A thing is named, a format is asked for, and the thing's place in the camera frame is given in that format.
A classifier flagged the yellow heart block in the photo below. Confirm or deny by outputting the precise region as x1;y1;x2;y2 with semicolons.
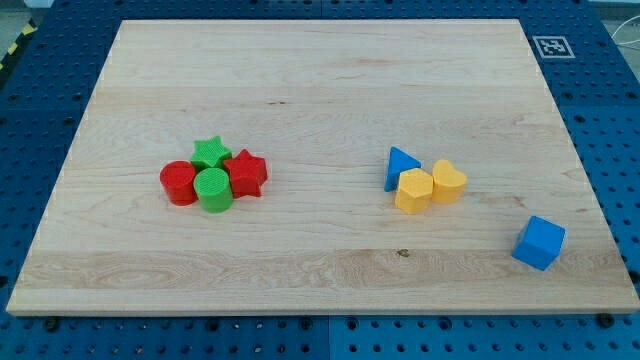
432;159;468;204

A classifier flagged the blue cube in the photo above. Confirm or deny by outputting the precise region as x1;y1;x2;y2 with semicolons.
511;216;566;271

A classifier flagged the red star block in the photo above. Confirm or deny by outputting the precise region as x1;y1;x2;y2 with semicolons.
223;149;268;199

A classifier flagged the wooden board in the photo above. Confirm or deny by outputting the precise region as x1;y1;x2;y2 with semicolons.
7;19;639;316

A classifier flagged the blue triangle block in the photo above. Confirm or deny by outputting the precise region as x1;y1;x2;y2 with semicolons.
384;146;422;192

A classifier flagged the yellow pentagon block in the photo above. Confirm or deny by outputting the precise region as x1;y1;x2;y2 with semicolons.
394;168;433;214

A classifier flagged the green cylinder block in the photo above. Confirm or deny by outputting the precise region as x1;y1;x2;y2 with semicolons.
194;168;234;213

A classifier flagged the green star block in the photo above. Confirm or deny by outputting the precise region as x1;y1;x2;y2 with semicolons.
190;136;232;171

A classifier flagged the red cylinder block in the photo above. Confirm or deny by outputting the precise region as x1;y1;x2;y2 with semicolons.
159;160;197;206

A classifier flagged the white fiducial marker tag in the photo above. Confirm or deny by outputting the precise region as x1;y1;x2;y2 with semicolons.
532;36;575;59

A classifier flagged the white cable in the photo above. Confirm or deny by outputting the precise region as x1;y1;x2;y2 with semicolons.
610;14;640;49

